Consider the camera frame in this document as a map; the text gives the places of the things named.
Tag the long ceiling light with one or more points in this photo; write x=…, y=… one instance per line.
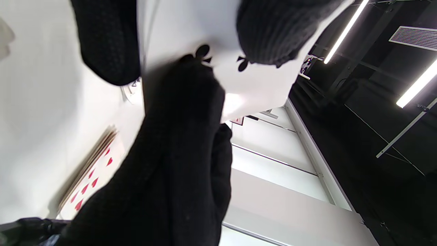
x=418, y=83
x=346, y=30

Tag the pile of clubs cards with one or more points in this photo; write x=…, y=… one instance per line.
x=134, y=92

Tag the white device on pole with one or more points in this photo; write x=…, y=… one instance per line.
x=307, y=66

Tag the person's right hand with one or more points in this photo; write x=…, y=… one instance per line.
x=177, y=164

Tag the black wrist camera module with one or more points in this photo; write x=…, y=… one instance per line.
x=27, y=232

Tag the pile of hearts cards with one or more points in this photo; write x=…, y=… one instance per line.
x=99, y=171

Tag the person's left hand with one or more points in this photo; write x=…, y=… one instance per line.
x=106, y=41

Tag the white ceiling vent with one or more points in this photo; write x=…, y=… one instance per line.
x=414, y=37

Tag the black clubs playing card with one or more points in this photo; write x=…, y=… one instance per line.
x=191, y=24

